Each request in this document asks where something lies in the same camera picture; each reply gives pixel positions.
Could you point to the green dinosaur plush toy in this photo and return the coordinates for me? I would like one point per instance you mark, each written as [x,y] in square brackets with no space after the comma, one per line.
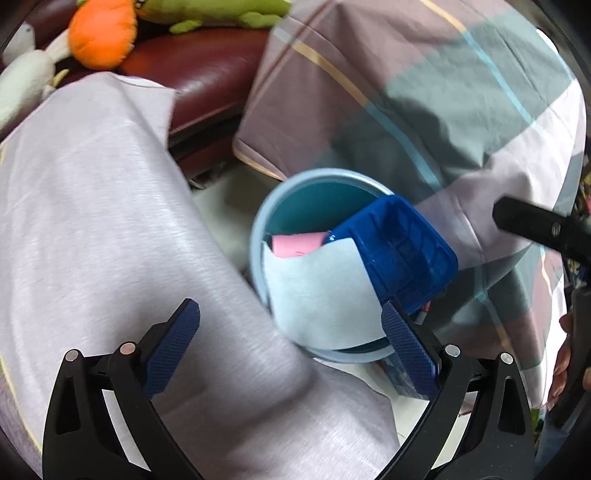
[183,16]

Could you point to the orange carrot plush toy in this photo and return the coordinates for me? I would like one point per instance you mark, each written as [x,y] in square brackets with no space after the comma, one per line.
[101,33]

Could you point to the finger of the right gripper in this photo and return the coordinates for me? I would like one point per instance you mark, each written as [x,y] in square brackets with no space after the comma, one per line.
[564,234]

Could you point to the blue plastic tray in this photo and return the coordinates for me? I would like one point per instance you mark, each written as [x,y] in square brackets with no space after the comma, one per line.
[407,260]

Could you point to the light blue trash bin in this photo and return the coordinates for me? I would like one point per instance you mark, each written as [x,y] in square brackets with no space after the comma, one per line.
[315,201]

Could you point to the plaid blanket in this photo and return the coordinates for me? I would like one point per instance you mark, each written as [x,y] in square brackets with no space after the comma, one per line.
[452,105]

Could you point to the white duck plush toy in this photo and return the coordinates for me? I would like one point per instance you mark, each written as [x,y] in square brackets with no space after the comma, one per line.
[29,74]

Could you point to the pink paper cup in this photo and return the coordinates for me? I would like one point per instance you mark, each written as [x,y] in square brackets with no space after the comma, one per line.
[296,245]

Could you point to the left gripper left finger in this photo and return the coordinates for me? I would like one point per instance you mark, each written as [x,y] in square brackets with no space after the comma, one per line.
[80,441]

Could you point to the person's right hand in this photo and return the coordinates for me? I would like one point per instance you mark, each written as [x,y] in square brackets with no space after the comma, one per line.
[560,375]

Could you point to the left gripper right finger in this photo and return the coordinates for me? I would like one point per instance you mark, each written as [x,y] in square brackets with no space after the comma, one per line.
[498,440]

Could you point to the dark red leather sofa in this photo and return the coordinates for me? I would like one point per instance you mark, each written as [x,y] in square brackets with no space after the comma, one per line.
[174,95]

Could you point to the white paper napkin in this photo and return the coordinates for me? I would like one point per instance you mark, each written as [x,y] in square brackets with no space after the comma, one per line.
[323,300]

